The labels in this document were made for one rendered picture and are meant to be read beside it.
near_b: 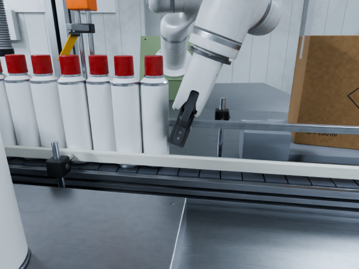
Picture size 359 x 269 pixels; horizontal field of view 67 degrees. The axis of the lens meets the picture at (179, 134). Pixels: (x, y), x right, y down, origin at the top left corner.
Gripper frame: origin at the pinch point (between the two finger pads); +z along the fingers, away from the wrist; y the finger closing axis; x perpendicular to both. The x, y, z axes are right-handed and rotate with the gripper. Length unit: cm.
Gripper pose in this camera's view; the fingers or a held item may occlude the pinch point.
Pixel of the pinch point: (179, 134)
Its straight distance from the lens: 50.3
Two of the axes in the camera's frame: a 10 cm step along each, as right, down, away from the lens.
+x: 9.3, 3.7, -0.2
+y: -1.5, 3.3, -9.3
